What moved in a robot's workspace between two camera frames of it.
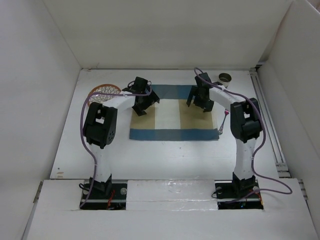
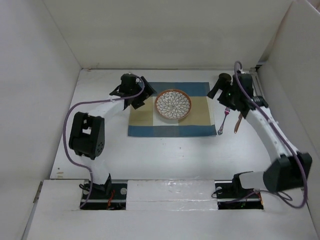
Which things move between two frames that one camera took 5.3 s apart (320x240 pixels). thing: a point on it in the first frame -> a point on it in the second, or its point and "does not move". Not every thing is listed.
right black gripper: (195, 91) -> (222, 97)
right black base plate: (228, 199) does not move
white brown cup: (225, 78) does not move
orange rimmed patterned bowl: (103, 88) -> (173, 104)
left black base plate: (99, 200) does not move
